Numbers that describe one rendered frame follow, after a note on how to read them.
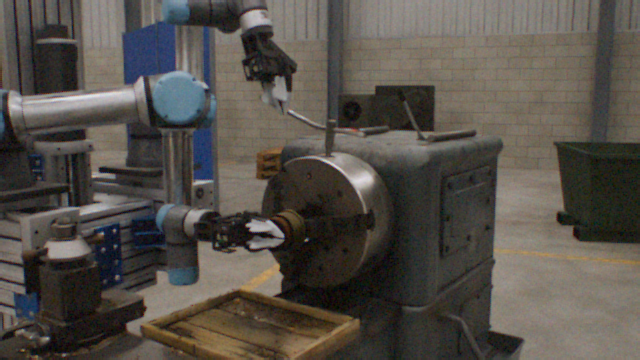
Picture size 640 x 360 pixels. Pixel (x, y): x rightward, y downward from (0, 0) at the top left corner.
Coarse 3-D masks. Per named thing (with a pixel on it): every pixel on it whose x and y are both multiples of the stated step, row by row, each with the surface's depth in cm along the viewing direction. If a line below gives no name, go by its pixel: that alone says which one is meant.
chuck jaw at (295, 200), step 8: (280, 176) 138; (288, 176) 141; (272, 184) 139; (280, 184) 138; (288, 184) 139; (280, 192) 136; (288, 192) 137; (296, 192) 139; (272, 200) 137; (280, 200) 136; (288, 200) 135; (296, 200) 137; (304, 200) 139; (280, 208) 134; (288, 208) 134; (296, 208) 136; (304, 208) 138
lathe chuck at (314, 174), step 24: (288, 168) 141; (312, 168) 137; (336, 168) 133; (360, 168) 138; (264, 192) 146; (312, 192) 138; (336, 192) 134; (360, 192) 131; (264, 216) 147; (312, 216) 147; (384, 216) 136; (336, 240) 135; (360, 240) 132; (384, 240) 137; (312, 264) 140; (336, 264) 136; (360, 264) 133
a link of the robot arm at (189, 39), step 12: (180, 36) 181; (192, 36) 181; (180, 48) 182; (192, 48) 181; (180, 60) 182; (192, 60) 182; (192, 72) 183; (204, 84) 186; (204, 108) 185; (204, 120) 186
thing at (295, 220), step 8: (272, 216) 130; (280, 216) 129; (288, 216) 129; (296, 216) 130; (280, 224) 126; (288, 224) 128; (296, 224) 129; (304, 224) 130; (264, 232) 130; (288, 232) 126; (296, 232) 128; (304, 232) 130; (288, 240) 127; (296, 240) 128; (304, 240) 130; (272, 248) 128; (280, 248) 127; (288, 248) 129; (296, 248) 132
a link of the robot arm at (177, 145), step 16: (160, 128) 147; (176, 128) 145; (192, 128) 148; (176, 144) 147; (192, 144) 151; (176, 160) 147; (192, 160) 151; (176, 176) 148; (192, 176) 151; (176, 192) 149; (192, 192) 152
